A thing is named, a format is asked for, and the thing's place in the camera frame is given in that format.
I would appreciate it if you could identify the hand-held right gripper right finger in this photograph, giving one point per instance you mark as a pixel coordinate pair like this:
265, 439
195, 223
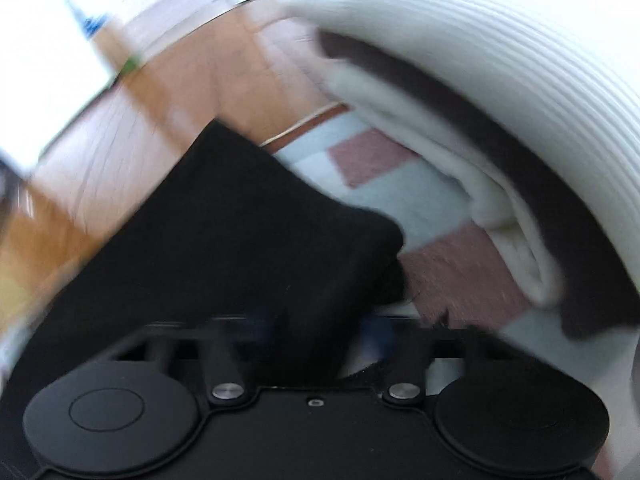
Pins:
410, 360

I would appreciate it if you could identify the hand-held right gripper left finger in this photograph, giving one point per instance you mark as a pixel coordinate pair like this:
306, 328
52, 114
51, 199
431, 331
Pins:
220, 360

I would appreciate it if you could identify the black garment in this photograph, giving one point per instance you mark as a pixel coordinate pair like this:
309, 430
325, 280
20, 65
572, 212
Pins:
240, 240

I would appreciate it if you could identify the pink white checkered blanket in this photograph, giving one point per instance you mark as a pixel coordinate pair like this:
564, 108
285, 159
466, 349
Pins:
440, 270

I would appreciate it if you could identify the white fleece cloth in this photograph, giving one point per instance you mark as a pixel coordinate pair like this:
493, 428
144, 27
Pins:
480, 170

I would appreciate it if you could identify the white ribbed cloth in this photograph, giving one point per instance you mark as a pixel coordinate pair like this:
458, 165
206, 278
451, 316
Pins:
525, 60

